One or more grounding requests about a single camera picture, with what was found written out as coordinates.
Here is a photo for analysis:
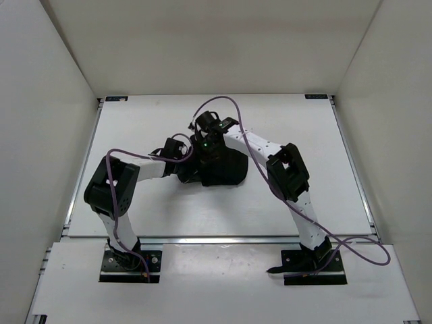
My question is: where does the left blue label sticker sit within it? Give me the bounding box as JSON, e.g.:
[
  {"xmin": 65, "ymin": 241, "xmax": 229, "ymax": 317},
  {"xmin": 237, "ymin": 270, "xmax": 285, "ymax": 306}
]
[{"xmin": 105, "ymin": 96, "xmax": 128, "ymax": 102}]

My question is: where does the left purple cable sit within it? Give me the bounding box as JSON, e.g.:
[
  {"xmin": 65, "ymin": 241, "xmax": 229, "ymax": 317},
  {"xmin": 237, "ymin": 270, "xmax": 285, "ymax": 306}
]
[{"xmin": 105, "ymin": 133, "xmax": 195, "ymax": 281}]

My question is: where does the black pleated skirt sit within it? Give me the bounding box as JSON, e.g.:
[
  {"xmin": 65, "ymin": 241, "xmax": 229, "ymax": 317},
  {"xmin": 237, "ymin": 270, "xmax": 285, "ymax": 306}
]
[{"xmin": 191, "ymin": 148, "xmax": 248, "ymax": 187}]

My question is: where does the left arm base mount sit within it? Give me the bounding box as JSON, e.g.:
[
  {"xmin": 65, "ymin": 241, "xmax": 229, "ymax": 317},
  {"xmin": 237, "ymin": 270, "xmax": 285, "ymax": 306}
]
[{"xmin": 99, "ymin": 245, "xmax": 163, "ymax": 284}]

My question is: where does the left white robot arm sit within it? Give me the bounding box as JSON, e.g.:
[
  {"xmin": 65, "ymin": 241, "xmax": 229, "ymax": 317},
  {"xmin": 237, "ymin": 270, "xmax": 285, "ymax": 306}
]
[{"xmin": 84, "ymin": 149, "xmax": 192, "ymax": 275}]

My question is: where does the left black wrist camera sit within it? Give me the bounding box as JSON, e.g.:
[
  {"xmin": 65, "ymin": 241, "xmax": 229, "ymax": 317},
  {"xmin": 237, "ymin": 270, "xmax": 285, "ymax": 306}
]
[{"xmin": 160, "ymin": 138, "xmax": 185, "ymax": 160}]

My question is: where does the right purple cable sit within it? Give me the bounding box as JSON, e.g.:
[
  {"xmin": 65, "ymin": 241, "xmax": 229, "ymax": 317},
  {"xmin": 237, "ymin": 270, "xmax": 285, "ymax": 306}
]
[{"xmin": 190, "ymin": 96, "xmax": 392, "ymax": 267}]

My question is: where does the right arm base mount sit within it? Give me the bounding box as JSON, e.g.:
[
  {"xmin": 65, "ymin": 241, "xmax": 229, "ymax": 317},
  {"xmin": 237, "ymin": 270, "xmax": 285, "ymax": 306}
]
[{"xmin": 267, "ymin": 250, "xmax": 348, "ymax": 286}]

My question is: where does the purple cable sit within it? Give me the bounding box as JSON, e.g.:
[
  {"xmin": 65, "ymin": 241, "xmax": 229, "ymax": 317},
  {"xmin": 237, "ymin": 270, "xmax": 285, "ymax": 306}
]
[
  {"xmin": 190, "ymin": 96, "xmax": 392, "ymax": 267},
  {"xmin": 105, "ymin": 133, "xmax": 195, "ymax": 281}
]

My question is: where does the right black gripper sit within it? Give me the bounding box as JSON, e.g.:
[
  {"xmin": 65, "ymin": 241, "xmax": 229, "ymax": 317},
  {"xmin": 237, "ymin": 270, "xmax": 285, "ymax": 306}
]
[{"xmin": 192, "ymin": 136, "xmax": 222, "ymax": 171}]

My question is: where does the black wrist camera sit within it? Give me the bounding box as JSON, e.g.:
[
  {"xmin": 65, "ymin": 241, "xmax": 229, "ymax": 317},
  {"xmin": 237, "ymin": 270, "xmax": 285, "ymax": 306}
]
[
  {"xmin": 160, "ymin": 138, "xmax": 185, "ymax": 160},
  {"xmin": 195, "ymin": 111, "xmax": 221, "ymax": 133}
]

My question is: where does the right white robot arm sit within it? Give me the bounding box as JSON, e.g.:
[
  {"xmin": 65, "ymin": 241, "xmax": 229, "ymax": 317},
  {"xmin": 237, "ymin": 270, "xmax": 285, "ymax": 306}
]
[{"xmin": 189, "ymin": 111, "xmax": 332, "ymax": 276}]

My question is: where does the blue label sticker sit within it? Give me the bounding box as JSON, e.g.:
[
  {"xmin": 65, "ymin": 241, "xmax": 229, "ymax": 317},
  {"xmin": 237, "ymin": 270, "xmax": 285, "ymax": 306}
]
[
  {"xmin": 105, "ymin": 96, "xmax": 128, "ymax": 102},
  {"xmin": 304, "ymin": 94, "xmax": 328, "ymax": 100}
]

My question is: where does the right blue label sticker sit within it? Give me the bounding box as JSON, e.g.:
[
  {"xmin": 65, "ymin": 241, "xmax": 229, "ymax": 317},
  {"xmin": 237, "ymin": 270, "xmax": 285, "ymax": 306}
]
[{"xmin": 304, "ymin": 94, "xmax": 328, "ymax": 100}]

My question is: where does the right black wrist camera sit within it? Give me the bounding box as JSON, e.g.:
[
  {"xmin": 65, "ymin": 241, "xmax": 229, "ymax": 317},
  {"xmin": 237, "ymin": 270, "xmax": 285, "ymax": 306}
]
[{"xmin": 195, "ymin": 111, "xmax": 221, "ymax": 133}]

